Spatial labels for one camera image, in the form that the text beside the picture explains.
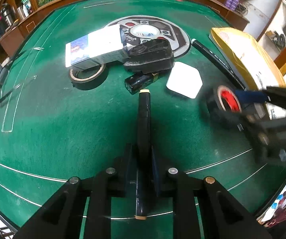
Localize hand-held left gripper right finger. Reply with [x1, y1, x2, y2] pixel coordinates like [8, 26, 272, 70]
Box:
[151, 146, 273, 239]

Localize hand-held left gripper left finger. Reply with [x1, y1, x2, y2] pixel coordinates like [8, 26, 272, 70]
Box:
[13, 143, 138, 239]

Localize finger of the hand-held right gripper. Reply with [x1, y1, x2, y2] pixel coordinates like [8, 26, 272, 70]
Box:
[234, 86, 286, 110]
[206, 107, 258, 130]

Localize black tape roll red core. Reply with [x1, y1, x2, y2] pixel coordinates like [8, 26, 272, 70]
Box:
[206, 85, 243, 125]

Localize yellow padded envelope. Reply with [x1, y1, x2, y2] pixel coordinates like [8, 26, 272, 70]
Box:
[209, 27, 286, 120]

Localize long black rod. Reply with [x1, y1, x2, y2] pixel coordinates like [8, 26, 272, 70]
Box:
[191, 38, 247, 91]

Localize black pen cream caps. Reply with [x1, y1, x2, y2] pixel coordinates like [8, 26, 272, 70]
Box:
[135, 89, 151, 221]

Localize white square box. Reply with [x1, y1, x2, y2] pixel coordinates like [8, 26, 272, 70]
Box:
[166, 62, 203, 99]

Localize black tape roll tan core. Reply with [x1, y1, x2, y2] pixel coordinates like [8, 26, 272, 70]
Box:
[69, 63, 106, 84]

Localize colourful printed booklet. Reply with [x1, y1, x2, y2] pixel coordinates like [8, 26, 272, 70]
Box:
[256, 182, 286, 228]

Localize small black gold box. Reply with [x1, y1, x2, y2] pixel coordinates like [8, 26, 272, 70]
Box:
[124, 73, 159, 95]

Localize purple bottles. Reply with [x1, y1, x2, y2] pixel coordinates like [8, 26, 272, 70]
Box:
[226, 0, 240, 10]

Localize black plastic device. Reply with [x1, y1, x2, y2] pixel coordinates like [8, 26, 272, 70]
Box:
[124, 39, 175, 74]

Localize oval table control panel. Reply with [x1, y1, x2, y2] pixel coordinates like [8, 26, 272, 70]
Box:
[107, 16, 191, 58]

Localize white box blue print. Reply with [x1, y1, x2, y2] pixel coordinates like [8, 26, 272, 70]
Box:
[65, 27, 129, 71]

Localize wooden counter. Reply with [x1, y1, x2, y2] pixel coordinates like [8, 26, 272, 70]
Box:
[0, 0, 249, 55]

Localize steel thermos flask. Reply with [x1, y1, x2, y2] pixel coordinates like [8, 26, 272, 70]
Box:
[0, 4, 16, 28]

